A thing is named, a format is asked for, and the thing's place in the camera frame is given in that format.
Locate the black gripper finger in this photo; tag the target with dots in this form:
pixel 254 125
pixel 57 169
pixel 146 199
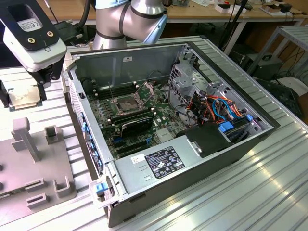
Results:
pixel 45 75
pixel 3 93

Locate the silver CPU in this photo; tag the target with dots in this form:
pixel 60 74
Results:
pixel 24 97

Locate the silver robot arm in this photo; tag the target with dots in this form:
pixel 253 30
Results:
pixel 142 14

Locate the black RAM slot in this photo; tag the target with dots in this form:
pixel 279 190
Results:
pixel 122 89
pixel 134 112
pixel 134 116
pixel 122 84

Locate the CPU socket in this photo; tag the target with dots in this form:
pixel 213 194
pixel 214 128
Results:
pixel 126 105

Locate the black expansion slot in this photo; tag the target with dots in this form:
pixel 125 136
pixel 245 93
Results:
pixel 133 150
pixel 131 144

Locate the thin metal locking lever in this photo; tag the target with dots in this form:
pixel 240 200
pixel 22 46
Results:
pixel 111 91

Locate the wooden desk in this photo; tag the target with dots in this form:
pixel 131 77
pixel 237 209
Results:
pixel 207 13
pixel 65 9

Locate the grey parts rack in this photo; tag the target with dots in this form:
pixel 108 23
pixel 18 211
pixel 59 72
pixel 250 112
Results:
pixel 31 163

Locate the green circuit card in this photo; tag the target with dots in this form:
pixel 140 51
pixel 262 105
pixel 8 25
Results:
pixel 7 196

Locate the blue case latch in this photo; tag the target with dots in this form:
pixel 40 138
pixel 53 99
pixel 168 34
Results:
pixel 101 188

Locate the green motherboard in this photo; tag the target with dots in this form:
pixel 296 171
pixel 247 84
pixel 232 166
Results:
pixel 166 113

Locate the silver chipset heatsink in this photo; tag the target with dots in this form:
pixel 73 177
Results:
pixel 164 134

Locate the grey power supply unit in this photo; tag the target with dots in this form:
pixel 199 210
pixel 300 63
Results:
pixel 134 175

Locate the metal drive cage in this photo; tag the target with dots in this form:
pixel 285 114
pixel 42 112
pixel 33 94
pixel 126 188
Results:
pixel 185 83

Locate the black plastic cover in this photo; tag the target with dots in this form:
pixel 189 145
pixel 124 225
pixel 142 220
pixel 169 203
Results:
pixel 207 139

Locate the open PC case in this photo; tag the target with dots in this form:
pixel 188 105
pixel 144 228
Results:
pixel 192 187

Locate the blue disk carrier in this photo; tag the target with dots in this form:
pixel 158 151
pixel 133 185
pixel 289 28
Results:
pixel 227 126

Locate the dark case side panel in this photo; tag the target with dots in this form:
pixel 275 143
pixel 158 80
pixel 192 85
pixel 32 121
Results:
pixel 284 96

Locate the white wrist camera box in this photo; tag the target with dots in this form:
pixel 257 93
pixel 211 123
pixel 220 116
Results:
pixel 36 57

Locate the metal shelf frame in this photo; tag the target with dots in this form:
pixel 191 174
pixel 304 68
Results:
pixel 293 32

